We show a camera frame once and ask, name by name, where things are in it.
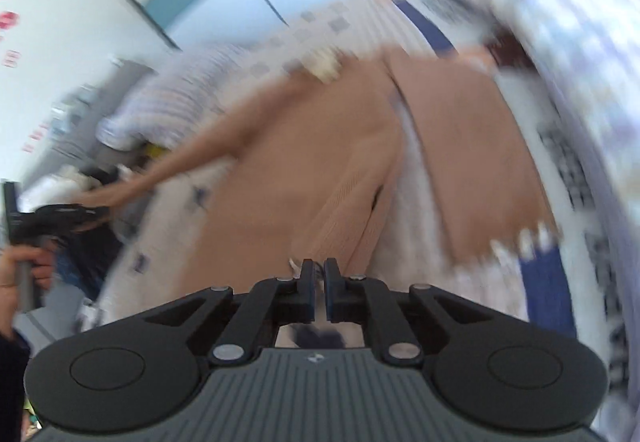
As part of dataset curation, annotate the pile of dark clothes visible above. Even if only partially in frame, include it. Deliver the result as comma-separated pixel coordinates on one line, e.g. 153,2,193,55
54,193,153,301

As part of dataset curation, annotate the person's left hand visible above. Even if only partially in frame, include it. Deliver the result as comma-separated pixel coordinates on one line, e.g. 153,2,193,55
1,245,54,290

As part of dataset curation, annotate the grey upholstered headboard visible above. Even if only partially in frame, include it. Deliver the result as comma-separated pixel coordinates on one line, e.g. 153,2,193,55
43,60,153,173

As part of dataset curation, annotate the purple plaid pillow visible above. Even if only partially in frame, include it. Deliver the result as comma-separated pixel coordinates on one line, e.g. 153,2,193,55
96,42,248,151

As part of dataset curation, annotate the beige bear pattern bed blanket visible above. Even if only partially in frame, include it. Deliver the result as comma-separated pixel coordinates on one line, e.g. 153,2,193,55
74,0,632,398

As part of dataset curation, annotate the yellow knitted item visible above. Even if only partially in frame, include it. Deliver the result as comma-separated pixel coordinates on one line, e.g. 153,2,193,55
143,144,167,160

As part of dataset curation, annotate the brown ribbed long-sleeve top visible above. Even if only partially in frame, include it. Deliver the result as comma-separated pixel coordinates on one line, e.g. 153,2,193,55
80,48,555,295

